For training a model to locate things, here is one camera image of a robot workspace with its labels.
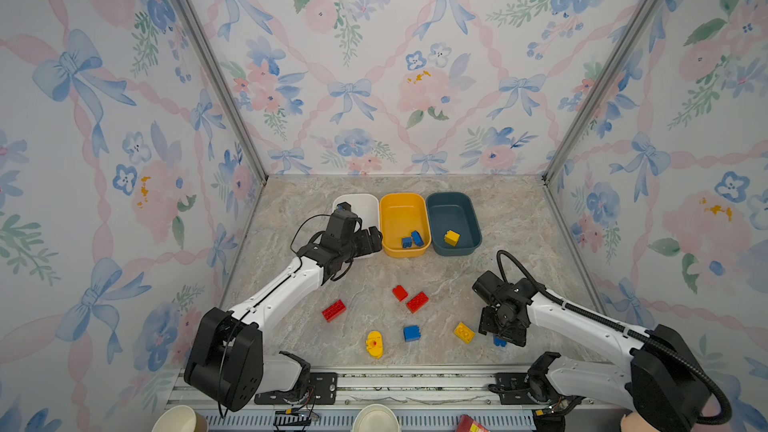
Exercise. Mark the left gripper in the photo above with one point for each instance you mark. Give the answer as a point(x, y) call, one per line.
point(375, 239)

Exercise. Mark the white bowl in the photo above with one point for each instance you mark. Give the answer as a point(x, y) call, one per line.
point(376, 418)

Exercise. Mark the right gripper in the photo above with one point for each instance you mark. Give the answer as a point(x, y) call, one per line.
point(513, 337)

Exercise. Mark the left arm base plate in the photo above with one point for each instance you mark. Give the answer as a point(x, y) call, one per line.
point(316, 388)

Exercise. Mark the yellow plastic container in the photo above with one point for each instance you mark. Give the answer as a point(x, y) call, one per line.
point(400, 214)

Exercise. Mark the small red lego brick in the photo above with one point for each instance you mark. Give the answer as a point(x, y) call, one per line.
point(400, 293)

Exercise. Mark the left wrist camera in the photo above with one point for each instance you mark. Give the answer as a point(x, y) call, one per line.
point(343, 221)

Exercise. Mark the white plastic container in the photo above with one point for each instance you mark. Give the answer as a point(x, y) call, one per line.
point(364, 205)

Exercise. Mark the aluminium corner post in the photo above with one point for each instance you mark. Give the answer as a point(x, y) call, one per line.
point(191, 21)
point(641, 18)

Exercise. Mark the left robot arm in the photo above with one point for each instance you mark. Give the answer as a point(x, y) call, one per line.
point(228, 362)

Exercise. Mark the yellow lego brick flat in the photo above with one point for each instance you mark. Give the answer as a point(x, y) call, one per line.
point(464, 333)

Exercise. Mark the yellow lego brick cube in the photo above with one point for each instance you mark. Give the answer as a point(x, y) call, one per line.
point(452, 238)

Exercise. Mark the long red lego brick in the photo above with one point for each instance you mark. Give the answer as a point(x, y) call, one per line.
point(334, 311)

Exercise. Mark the aluminium mounting rail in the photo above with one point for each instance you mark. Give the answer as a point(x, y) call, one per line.
point(444, 387)

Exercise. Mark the red packet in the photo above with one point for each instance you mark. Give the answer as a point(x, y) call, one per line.
point(467, 424)

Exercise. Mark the paper cup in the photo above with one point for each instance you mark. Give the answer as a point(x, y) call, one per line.
point(180, 418)

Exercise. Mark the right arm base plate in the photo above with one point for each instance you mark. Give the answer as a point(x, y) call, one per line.
point(522, 389)

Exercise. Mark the right aluminium corner post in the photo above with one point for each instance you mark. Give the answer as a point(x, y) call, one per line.
point(641, 18)

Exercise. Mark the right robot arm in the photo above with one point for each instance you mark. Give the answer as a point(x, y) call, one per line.
point(650, 372)

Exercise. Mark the pink plush toy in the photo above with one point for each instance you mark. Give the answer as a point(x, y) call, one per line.
point(633, 422)

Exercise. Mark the dark teal plastic container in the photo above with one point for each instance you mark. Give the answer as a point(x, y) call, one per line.
point(453, 211)

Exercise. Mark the yellow duck lego piece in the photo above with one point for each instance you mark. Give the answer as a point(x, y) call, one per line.
point(374, 344)

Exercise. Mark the left aluminium corner post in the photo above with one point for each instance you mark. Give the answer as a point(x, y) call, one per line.
point(191, 21)

